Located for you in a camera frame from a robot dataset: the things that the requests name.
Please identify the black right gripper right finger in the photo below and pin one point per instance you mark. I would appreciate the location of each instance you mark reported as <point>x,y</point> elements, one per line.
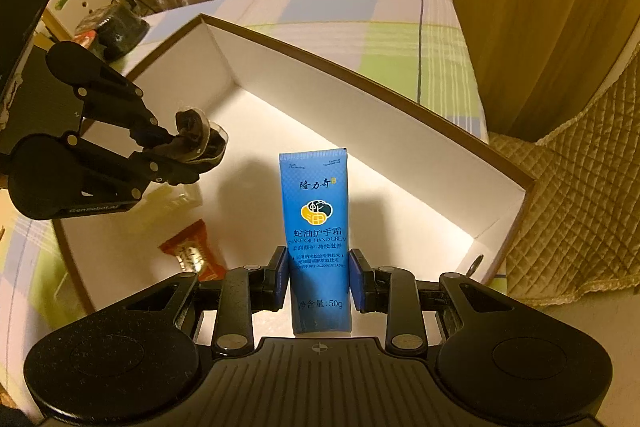
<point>393,292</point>

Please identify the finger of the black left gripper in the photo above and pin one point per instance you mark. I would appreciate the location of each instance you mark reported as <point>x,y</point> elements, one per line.
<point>110,176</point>
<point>123,109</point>

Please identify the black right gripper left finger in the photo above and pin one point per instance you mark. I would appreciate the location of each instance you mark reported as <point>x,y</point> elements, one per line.
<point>245,291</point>

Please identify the red snack packet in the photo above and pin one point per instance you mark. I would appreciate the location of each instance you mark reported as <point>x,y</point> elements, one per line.
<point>194,254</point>

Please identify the dark velvet scrunchie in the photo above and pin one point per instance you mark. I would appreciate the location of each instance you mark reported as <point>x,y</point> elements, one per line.
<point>200,143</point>

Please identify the blue hand cream tube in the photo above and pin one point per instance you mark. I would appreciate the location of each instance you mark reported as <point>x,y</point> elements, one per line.
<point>314,188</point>

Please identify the brown cardboard box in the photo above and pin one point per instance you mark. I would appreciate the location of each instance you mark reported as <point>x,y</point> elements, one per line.
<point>424,194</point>

